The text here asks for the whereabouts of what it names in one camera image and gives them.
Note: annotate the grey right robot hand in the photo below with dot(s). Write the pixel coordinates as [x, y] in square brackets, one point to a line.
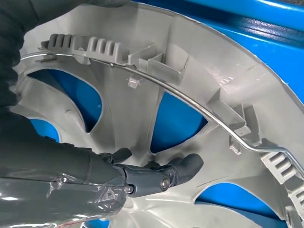
[59, 176]

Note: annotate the blue metal shelf rack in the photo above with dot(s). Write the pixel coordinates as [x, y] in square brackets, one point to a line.
[261, 37]

